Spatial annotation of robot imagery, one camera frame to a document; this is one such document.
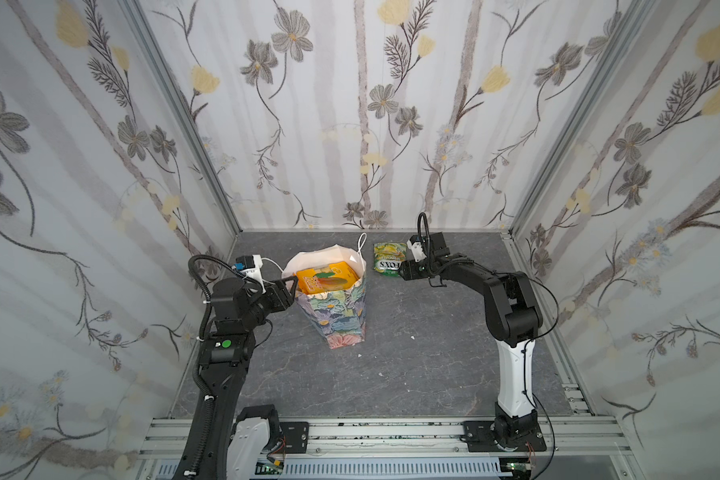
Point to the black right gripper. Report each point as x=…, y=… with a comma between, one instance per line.
x=414, y=268

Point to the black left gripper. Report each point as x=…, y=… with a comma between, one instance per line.
x=277, y=294

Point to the floral paper gift bag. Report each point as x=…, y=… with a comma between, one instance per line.
x=338, y=316

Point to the yellow mango snack bag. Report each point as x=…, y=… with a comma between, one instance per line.
x=332, y=277

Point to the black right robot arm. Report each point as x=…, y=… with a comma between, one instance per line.
x=513, y=317

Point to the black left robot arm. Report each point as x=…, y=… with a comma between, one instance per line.
x=223, y=441

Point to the green Fox's spring tea bag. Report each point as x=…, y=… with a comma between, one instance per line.
x=388, y=257

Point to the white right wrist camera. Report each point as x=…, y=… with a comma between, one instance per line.
x=415, y=249

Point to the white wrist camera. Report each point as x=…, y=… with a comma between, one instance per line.
x=415, y=249
x=249, y=267

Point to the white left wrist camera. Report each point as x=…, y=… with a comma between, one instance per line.
x=249, y=267

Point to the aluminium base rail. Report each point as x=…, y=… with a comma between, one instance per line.
x=583, y=445

